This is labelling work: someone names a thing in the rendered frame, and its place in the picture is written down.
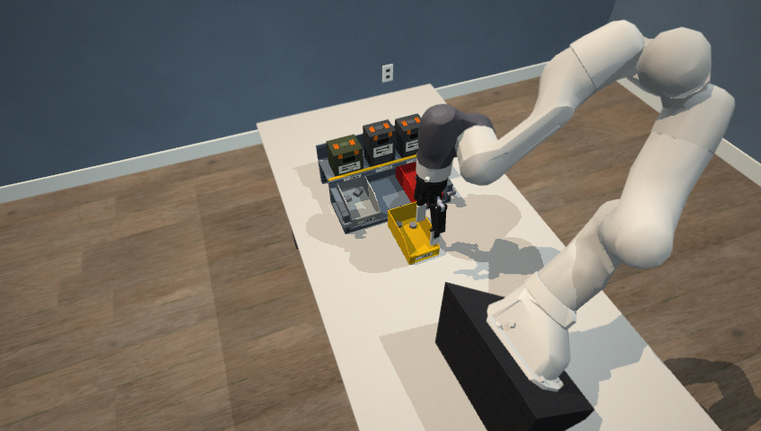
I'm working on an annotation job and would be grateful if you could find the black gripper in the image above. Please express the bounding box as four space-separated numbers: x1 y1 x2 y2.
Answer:
414 175 448 246

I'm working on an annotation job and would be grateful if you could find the yellow bin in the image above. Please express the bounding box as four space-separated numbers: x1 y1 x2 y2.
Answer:
388 202 440 265

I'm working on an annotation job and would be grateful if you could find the grey metal shelf rack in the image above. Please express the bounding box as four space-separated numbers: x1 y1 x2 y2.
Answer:
316 143 457 234

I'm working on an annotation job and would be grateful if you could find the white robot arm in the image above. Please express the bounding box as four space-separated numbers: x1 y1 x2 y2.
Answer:
415 20 735 392

